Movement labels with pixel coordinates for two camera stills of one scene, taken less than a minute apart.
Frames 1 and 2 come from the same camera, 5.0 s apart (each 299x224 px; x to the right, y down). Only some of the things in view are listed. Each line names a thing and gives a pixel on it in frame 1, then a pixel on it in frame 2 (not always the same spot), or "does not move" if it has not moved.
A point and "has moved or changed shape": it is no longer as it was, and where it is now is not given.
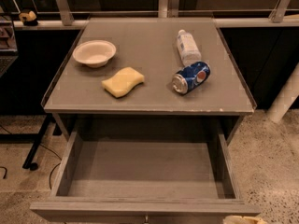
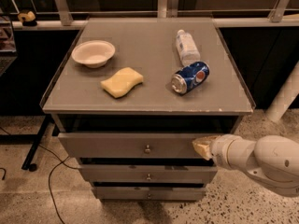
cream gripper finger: (247, 219) to (226, 150)
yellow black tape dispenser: (28, 19) does not move
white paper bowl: (95, 53) does not move
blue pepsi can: (187, 77) does not move
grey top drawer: (144, 177) has moved or changed shape
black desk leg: (28, 138) does not move
